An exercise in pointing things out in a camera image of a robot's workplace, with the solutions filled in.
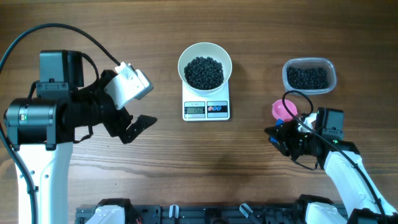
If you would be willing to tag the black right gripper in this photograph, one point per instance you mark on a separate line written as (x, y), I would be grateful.
(283, 134)

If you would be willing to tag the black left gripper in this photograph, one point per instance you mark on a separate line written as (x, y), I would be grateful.
(137, 127)

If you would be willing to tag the pink scoop with blue handle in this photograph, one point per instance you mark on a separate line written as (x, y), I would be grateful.
(282, 116)

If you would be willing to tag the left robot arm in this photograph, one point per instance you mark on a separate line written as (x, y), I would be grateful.
(41, 127)

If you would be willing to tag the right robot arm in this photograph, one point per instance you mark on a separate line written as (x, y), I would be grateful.
(341, 161)

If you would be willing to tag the white digital kitchen scale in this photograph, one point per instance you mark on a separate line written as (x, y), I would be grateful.
(209, 107)

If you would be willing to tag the black beans in bowl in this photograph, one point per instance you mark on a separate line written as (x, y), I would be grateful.
(204, 73)

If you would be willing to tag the white bowl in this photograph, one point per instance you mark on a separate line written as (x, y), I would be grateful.
(205, 49)

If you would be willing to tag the clear plastic container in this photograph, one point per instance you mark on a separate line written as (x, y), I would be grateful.
(311, 62)

